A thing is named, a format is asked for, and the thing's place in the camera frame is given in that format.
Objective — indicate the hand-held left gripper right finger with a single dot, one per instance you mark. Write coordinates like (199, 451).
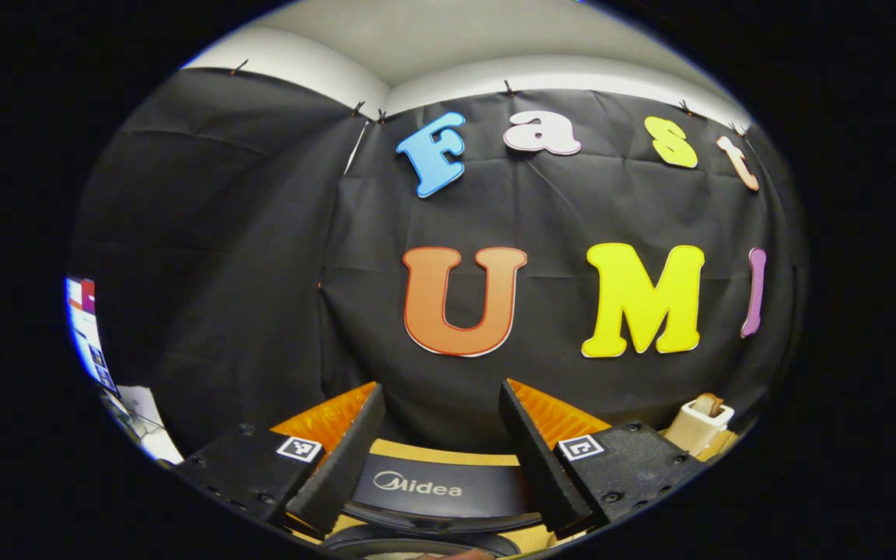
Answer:
(533, 459)

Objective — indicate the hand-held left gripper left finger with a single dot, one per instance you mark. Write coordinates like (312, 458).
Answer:
(347, 459)

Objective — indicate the black rice cooker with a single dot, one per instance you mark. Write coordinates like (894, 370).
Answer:
(487, 486)

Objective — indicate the white toaster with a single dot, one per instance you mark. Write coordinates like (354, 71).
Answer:
(693, 432)

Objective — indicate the toasted bread slice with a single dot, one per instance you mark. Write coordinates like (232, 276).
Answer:
(708, 404)

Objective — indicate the white side table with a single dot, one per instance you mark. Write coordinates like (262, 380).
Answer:
(141, 404)

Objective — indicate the computer monitor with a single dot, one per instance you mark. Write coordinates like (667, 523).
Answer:
(86, 334)

